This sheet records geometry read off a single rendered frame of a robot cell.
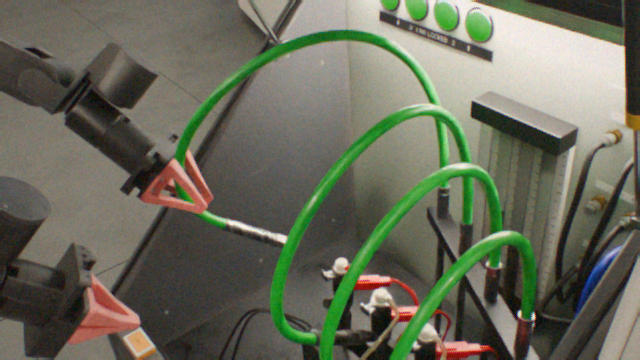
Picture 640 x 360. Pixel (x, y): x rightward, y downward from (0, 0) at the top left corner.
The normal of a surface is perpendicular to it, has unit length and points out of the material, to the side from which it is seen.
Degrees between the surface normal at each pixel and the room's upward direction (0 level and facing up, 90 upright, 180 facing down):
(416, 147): 90
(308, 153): 90
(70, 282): 46
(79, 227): 0
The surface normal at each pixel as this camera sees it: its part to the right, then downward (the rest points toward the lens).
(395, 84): -0.79, 0.40
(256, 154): 0.61, 0.42
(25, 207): 0.62, -0.73
